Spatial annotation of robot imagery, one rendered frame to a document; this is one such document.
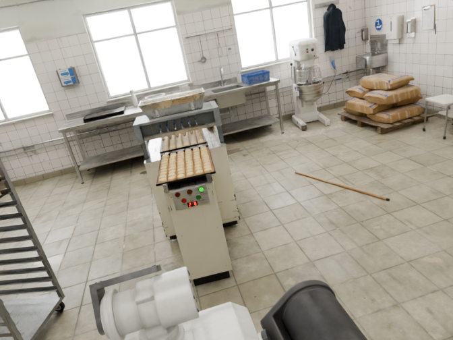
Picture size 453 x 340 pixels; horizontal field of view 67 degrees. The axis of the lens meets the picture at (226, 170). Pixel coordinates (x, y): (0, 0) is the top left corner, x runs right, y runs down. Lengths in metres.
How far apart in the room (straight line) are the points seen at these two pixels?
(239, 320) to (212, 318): 0.04
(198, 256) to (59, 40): 4.37
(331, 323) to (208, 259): 2.13
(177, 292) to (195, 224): 2.00
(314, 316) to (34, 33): 5.88
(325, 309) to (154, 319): 0.23
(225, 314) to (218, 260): 2.08
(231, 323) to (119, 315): 0.16
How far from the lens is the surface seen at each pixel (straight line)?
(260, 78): 5.69
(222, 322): 0.54
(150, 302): 0.45
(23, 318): 3.00
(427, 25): 5.94
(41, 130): 6.30
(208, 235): 2.48
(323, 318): 0.52
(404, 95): 5.46
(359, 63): 6.66
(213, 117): 2.96
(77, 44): 6.00
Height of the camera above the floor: 1.75
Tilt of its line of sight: 22 degrees down
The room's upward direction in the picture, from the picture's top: 11 degrees counter-clockwise
